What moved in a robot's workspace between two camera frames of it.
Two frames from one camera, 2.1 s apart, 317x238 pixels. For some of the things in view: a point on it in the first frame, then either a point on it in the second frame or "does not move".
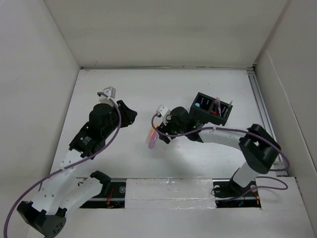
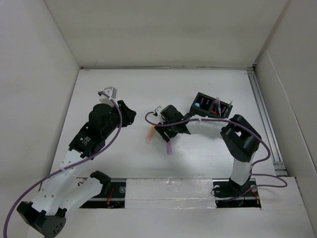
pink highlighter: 153,135 → 169,148
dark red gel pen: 216,104 does not move
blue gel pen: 218,99 does not move
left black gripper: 128,115 does not move
